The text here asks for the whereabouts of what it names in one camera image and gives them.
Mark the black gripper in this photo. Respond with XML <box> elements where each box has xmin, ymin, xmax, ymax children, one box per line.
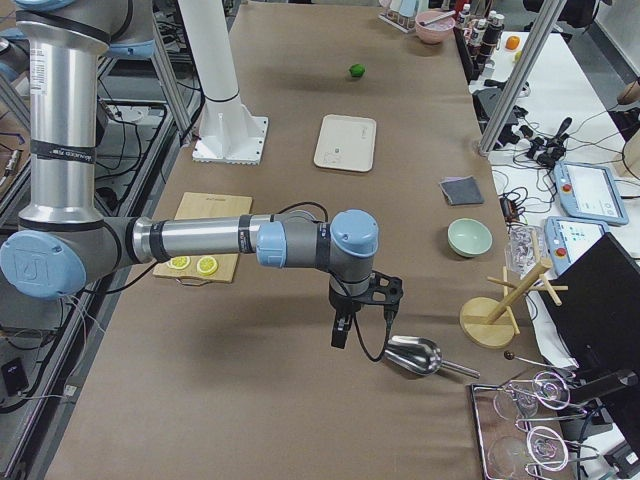
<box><xmin>329</xmin><ymin>277</ymin><xmax>356</xmax><ymax>349</ymax></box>

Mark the green lime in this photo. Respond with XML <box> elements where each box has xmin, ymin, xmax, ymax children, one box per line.
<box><xmin>349</xmin><ymin>64</ymin><xmax>366</xmax><ymax>78</ymax></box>

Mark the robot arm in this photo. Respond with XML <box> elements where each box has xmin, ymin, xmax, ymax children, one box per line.
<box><xmin>1</xmin><ymin>1</ymin><xmax>381</xmax><ymax>348</ymax></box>

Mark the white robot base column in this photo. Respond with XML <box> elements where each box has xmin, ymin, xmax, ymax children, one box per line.
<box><xmin>179</xmin><ymin>1</ymin><xmax>269</xmax><ymax>165</ymax></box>

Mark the cream rabbit tray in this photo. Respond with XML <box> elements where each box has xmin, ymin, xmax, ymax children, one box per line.
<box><xmin>313</xmin><ymin>114</ymin><xmax>377</xmax><ymax>173</ymax></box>

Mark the metal scoop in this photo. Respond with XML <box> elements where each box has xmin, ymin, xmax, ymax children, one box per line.
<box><xmin>385</xmin><ymin>335</ymin><xmax>480</xmax><ymax>379</ymax></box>

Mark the wooden mug tree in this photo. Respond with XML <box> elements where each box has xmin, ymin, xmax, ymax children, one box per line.
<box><xmin>459</xmin><ymin>231</ymin><xmax>569</xmax><ymax>349</ymax></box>

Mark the lemon slice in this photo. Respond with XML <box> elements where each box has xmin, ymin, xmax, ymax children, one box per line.
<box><xmin>196</xmin><ymin>256</ymin><xmax>219</xmax><ymax>276</ymax></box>
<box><xmin>166</xmin><ymin>256</ymin><xmax>191</xmax><ymax>271</ymax></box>

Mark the green bowl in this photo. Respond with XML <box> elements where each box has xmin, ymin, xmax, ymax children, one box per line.
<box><xmin>447</xmin><ymin>218</ymin><xmax>493</xmax><ymax>258</ymax></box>

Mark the grey folded cloth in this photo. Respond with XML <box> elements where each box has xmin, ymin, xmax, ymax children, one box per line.
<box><xmin>439</xmin><ymin>176</ymin><xmax>484</xmax><ymax>206</ymax></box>

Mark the wooden cutting board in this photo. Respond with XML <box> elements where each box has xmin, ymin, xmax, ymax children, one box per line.
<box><xmin>153</xmin><ymin>192</ymin><xmax>253</xmax><ymax>286</ymax></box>

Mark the black metal glass rack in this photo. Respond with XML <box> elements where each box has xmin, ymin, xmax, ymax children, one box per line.
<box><xmin>469</xmin><ymin>370</ymin><xmax>600</xmax><ymax>479</ymax></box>

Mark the teach pendant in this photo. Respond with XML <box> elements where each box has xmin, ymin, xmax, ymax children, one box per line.
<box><xmin>544</xmin><ymin>216</ymin><xmax>610</xmax><ymax>276</ymax></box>
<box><xmin>553</xmin><ymin>161</ymin><xmax>629</xmax><ymax>226</ymax></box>

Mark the black monitor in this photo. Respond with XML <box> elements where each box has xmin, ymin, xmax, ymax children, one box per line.
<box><xmin>548</xmin><ymin>232</ymin><xmax>640</xmax><ymax>374</ymax></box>

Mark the pink bowl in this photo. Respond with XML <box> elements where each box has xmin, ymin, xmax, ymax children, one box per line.
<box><xmin>415</xmin><ymin>11</ymin><xmax>456</xmax><ymax>45</ymax></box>

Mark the orange fruit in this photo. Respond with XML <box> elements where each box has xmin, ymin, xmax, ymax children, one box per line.
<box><xmin>505</xmin><ymin>35</ymin><xmax>520</xmax><ymax>51</ymax></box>

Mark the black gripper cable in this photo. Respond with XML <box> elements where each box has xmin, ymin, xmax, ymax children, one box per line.
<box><xmin>277</xmin><ymin>201</ymin><xmax>396</xmax><ymax>363</ymax></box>

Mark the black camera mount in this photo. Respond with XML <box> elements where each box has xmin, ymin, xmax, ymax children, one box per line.
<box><xmin>357</xmin><ymin>271</ymin><xmax>404</xmax><ymax>313</ymax></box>

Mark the aluminium frame post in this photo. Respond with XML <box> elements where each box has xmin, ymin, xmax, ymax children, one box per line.
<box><xmin>478</xmin><ymin>0</ymin><xmax>566</xmax><ymax>157</ymax></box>

